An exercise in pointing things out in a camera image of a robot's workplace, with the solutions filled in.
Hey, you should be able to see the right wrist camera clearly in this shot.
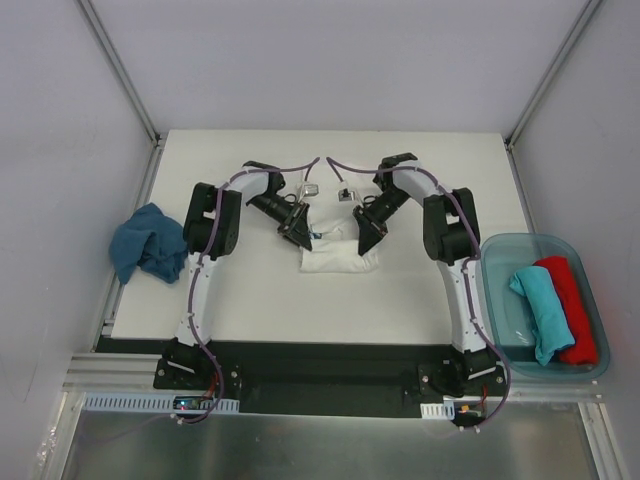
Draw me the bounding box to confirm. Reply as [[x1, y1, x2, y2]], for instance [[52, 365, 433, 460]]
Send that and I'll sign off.
[[337, 184, 359, 202]]

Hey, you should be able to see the right aluminium frame post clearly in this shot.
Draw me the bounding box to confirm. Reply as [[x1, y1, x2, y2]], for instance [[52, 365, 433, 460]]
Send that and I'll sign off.
[[505, 0, 606, 152]]

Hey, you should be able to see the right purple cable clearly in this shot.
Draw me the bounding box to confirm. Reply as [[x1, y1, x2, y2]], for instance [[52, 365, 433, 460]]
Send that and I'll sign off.
[[325, 157, 514, 434]]

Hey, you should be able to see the right slotted cable duct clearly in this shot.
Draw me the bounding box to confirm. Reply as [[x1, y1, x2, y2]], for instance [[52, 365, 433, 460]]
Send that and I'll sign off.
[[420, 401, 455, 421]]

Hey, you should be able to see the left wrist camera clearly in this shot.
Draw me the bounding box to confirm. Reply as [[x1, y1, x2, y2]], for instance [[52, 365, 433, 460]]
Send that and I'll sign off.
[[298, 183, 320, 200]]

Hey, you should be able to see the cyan rolled t shirt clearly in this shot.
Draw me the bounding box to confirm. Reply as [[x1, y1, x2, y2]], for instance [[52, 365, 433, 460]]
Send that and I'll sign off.
[[509, 266, 574, 366]]

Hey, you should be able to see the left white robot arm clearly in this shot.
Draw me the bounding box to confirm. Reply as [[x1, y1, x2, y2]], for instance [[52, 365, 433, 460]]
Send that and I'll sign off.
[[162, 159, 319, 389]]

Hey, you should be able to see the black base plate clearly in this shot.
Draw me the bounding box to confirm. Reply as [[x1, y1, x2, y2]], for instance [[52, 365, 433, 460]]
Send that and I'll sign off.
[[97, 338, 507, 419]]

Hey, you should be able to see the teal plastic bin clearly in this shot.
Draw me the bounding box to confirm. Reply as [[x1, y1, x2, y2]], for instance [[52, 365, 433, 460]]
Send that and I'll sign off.
[[481, 233, 610, 381]]

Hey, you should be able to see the dark blue t shirt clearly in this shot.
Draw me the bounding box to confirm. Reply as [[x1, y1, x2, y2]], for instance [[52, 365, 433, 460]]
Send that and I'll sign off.
[[109, 203, 188, 285]]

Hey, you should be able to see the aluminium frame post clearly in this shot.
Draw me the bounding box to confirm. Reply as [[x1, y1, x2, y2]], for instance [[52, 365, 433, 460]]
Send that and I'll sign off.
[[74, 0, 166, 146], [505, 0, 606, 152]]

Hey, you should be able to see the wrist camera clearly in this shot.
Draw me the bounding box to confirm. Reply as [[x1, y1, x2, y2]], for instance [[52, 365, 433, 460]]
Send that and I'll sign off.
[[337, 184, 359, 202], [298, 183, 320, 200]]

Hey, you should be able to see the white printed t shirt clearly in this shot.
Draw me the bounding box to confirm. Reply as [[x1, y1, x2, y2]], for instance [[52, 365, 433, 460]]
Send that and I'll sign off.
[[299, 161, 379, 274]]

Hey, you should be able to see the red rolled t shirt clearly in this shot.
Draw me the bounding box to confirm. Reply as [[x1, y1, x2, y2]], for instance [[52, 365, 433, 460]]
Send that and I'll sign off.
[[534, 256, 599, 365]]

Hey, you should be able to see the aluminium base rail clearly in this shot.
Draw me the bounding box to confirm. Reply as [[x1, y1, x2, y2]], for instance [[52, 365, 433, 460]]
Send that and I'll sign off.
[[62, 319, 161, 389]]

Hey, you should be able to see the left aluminium frame post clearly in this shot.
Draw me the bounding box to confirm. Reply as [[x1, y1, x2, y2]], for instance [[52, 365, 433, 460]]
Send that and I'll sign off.
[[74, 0, 166, 146]]

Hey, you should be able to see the left slotted cable duct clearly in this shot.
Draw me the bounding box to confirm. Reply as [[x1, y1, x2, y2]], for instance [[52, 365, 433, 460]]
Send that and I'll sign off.
[[83, 393, 240, 416]]

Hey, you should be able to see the slotted cable duct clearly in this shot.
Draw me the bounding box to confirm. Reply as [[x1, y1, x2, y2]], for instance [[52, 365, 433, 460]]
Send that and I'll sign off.
[[420, 401, 455, 421], [83, 393, 240, 416]]

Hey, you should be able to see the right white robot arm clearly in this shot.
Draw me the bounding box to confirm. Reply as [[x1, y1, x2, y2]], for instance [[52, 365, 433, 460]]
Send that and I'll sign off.
[[353, 153, 496, 395]]

